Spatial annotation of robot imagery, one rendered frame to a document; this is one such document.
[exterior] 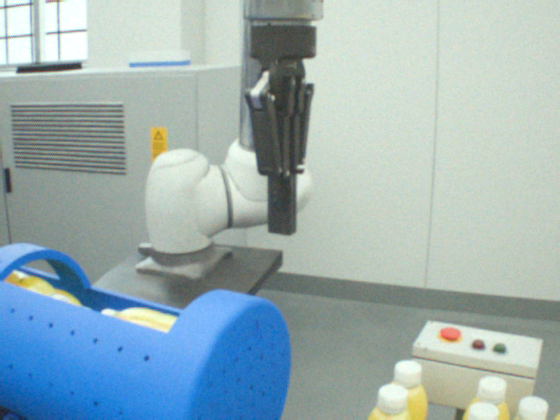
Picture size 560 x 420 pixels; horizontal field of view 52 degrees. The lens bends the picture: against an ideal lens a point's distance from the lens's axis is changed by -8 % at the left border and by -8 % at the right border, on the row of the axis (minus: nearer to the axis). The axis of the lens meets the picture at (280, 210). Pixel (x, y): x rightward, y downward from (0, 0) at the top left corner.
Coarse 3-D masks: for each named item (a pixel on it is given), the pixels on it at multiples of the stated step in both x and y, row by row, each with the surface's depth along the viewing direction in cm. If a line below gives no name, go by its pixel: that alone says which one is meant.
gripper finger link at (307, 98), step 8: (312, 88) 71; (304, 96) 71; (312, 96) 71; (304, 104) 71; (304, 112) 71; (304, 120) 71; (304, 128) 71; (304, 136) 71; (304, 144) 71; (304, 152) 71; (304, 160) 71
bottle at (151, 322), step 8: (120, 312) 84; (128, 312) 83; (136, 312) 83; (144, 312) 83; (152, 312) 83; (128, 320) 82; (136, 320) 81; (144, 320) 81; (152, 320) 81; (160, 320) 80; (168, 320) 80; (160, 328) 79; (168, 328) 79
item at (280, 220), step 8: (288, 176) 68; (288, 184) 69; (288, 192) 69; (288, 200) 69; (272, 208) 70; (280, 208) 70; (288, 208) 69; (272, 216) 71; (280, 216) 70; (288, 216) 70; (272, 224) 71; (280, 224) 70; (288, 224) 70; (272, 232) 71; (280, 232) 71; (288, 232) 70
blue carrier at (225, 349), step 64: (0, 256) 92; (64, 256) 101; (0, 320) 82; (64, 320) 78; (192, 320) 73; (256, 320) 79; (0, 384) 82; (64, 384) 75; (128, 384) 70; (192, 384) 67; (256, 384) 81
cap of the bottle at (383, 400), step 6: (390, 384) 80; (384, 390) 79; (390, 390) 79; (396, 390) 79; (402, 390) 79; (384, 396) 78; (390, 396) 78; (396, 396) 77; (402, 396) 77; (378, 402) 79; (384, 402) 78; (390, 402) 77; (396, 402) 77; (402, 402) 77; (390, 408) 77; (396, 408) 77
